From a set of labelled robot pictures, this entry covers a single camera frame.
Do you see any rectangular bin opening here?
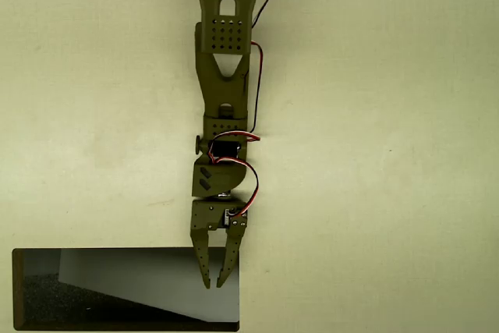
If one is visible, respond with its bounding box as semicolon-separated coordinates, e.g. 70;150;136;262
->
11;246;241;332

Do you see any red white black gripper cable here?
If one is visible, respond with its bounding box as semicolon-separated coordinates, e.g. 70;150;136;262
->
212;158;260;219

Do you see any short red white wrist cable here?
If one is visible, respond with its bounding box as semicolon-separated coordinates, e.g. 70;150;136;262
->
208;131;261;165

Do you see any looped red black forearm cable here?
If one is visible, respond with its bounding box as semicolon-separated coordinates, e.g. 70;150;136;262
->
248;41;264;133

